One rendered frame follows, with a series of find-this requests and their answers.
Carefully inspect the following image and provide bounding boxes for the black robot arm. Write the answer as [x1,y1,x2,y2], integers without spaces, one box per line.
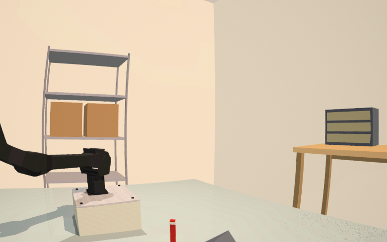
[0,124,111,196]

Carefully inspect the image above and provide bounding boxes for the grey sloped panel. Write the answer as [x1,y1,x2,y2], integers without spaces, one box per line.
[206,231,236,242]

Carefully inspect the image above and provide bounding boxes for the red square peg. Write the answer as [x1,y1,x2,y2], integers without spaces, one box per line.
[169,219,176,242]

